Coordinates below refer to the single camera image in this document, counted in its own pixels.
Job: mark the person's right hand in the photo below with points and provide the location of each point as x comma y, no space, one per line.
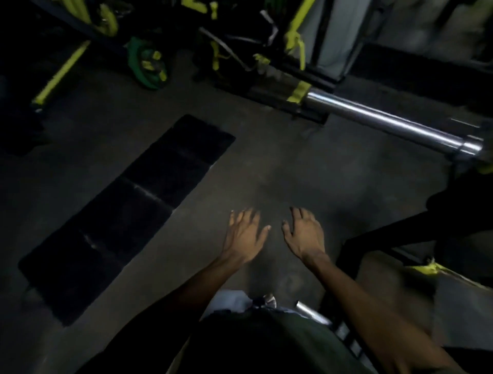
306,239

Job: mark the person's left hand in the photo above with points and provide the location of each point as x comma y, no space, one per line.
242,239

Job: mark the person's right thumb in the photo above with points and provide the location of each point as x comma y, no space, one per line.
286,232

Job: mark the person's left thumb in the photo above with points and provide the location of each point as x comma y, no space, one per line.
264,234

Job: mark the person's left forearm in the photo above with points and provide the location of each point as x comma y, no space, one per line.
181,304

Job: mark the person's right forearm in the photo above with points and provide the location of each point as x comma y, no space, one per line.
369,319

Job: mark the white cloth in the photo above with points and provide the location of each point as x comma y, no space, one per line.
228,301

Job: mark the small chrome bar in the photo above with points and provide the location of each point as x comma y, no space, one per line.
311,313

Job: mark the dark green shirt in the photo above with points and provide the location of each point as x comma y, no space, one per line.
269,345

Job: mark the black rubber floor mat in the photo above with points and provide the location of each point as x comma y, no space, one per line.
131,215

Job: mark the black rack base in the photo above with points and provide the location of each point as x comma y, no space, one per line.
269,90

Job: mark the chrome barbell sleeve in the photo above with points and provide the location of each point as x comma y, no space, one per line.
389,122

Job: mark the black padded bench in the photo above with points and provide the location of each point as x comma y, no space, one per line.
458,215

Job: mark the green weight plate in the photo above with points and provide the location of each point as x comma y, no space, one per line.
148,63

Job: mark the metal rail with yellow tape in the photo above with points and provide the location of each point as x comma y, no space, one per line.
446,271

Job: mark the grey wall panel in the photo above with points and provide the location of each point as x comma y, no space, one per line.
339,34

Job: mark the yellow and black frame bar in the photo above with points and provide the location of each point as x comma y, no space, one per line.
59,75

